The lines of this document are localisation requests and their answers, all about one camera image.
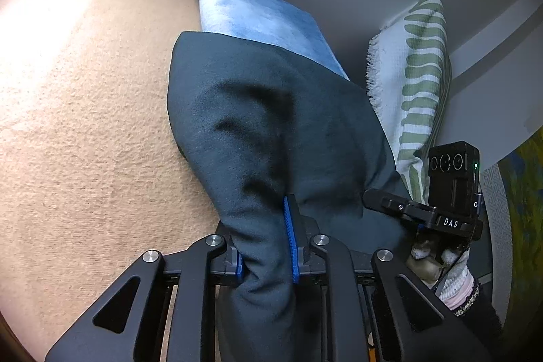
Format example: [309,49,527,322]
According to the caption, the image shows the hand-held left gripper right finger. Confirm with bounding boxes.
[283,194,493,362]

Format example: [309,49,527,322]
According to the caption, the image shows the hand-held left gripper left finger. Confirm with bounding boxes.
[44,234,245,362]

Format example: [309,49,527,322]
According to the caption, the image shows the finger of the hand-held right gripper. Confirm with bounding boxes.
[362,187,426,222]

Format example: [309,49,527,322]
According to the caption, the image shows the dark grey pants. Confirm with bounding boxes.
[167,30,418,362]

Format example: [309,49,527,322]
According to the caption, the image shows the person's right forearm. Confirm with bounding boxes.
[453,279,506,336]

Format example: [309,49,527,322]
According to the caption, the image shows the person's right hand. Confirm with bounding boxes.
[406,232,474,304]

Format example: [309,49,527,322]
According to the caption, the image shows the yellow blue patterned cloth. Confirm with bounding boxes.
[501,136,543,274]

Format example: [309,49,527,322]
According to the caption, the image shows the white green striped towel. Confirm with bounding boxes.
[365,0,453,205]

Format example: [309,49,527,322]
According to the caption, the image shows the blue folded cloth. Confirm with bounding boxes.
[192,0,351,82]

